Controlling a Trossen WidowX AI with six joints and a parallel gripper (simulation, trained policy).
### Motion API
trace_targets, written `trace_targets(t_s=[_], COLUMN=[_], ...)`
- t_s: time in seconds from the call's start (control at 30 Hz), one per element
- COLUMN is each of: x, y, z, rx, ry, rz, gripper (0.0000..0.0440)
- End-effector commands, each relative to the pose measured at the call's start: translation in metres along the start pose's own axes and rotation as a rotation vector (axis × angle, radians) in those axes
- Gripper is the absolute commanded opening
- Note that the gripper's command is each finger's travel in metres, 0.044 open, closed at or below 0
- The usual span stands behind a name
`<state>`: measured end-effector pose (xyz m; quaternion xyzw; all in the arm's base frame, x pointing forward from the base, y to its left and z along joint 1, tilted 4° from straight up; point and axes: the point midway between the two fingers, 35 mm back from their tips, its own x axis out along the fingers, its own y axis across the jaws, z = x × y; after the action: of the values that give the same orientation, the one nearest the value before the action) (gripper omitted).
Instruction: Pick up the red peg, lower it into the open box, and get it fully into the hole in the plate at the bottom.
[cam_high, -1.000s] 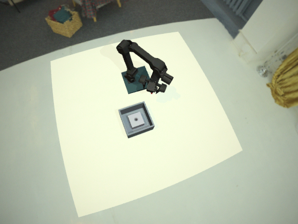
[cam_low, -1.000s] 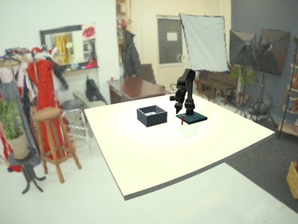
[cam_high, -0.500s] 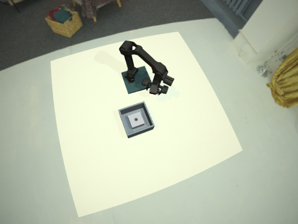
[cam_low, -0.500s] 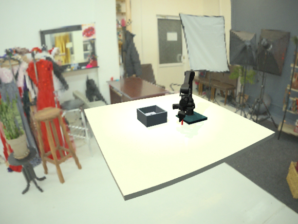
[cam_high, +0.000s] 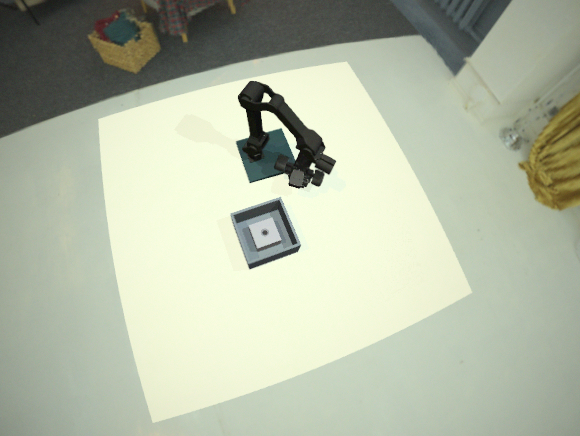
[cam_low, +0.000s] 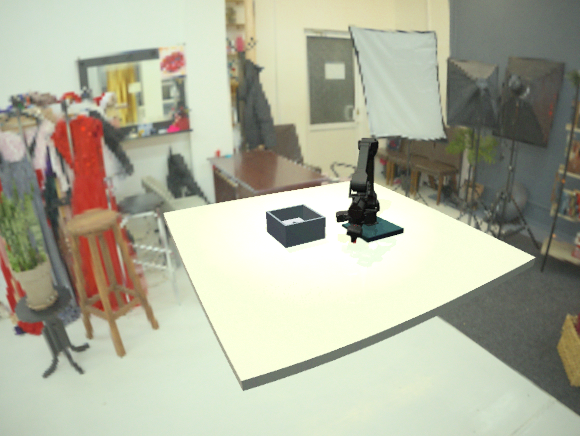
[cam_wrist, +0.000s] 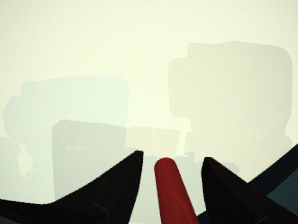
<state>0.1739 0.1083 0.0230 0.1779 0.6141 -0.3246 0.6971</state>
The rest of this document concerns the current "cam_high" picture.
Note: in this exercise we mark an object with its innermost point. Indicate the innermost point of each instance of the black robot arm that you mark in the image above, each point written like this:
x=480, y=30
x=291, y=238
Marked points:
x=309, y=142

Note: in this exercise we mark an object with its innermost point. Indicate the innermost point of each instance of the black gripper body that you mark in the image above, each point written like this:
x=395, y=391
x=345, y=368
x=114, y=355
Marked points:
x=318, y=176

